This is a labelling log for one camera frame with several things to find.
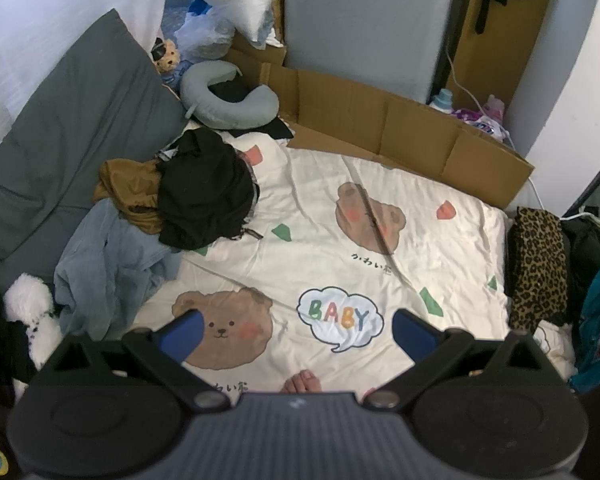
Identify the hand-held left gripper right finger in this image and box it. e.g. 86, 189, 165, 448
362, 309, 561, 411

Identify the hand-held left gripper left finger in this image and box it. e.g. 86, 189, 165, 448
40, 309, 231, 413

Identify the black garment patterned lining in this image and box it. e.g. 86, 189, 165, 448
155, 128, 261, 251

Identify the pile of black clothes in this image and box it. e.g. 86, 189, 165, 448
560, 205, 600, 321

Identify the light blue denim garment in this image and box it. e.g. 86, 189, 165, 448
54, 199, 183, 341

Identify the person's foot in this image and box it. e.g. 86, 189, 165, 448
281, 370, 323, 393

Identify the leopard print garment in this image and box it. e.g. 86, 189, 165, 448
507, 206, 571, 333

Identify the white bear-print blanket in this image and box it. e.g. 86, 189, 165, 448
130, 130, 581, 401

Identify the black and white plush toy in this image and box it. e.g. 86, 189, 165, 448
2, 272, 63, 366

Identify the brown garment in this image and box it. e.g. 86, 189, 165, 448
94, 158, 168, 235

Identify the dark cloth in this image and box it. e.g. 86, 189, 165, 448
0, 282, 38, 480

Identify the brown cardboard sheet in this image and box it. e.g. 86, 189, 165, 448
225, 0, 536, 211

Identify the black cloth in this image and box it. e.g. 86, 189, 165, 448
207, 80, 296, 141

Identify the purple packet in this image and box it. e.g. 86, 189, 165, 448
452, 107, 506, 138

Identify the blue-capped detergent bottle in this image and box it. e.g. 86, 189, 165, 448
428, 88, 456, 113

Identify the pink bottle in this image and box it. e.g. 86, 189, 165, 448
485, 94, 506, 126

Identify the grey neck pillow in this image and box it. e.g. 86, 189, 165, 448
180, 60, 281, 128

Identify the teddy bear plush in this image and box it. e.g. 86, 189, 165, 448
150, 37, 183, 86

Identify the brown wooden wardrobe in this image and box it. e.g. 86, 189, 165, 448
452, 0, 561, 116

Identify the clear plastic bag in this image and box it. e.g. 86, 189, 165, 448
172, 10, 236, 61

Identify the white cable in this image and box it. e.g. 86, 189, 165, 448
527, 175, 600, 222

